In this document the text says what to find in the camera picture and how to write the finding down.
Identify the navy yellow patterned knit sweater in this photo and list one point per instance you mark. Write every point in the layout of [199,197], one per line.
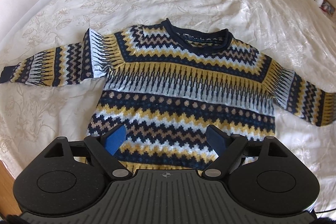
[168,84]

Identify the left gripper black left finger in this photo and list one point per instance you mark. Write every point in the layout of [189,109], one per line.
[103,147]

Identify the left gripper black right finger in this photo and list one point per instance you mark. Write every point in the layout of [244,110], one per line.
[229,149]

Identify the cream floral bedspread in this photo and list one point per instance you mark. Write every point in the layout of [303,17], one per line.
[294,33]

